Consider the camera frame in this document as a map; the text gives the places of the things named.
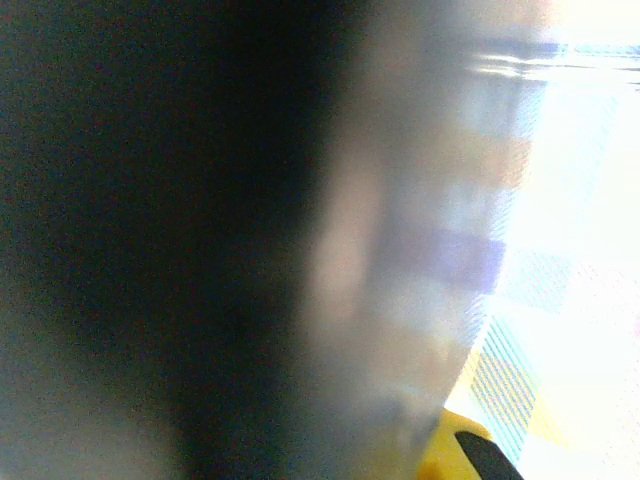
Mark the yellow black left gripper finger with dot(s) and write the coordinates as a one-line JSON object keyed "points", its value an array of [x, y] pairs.
{"points": [[445, 450]]}

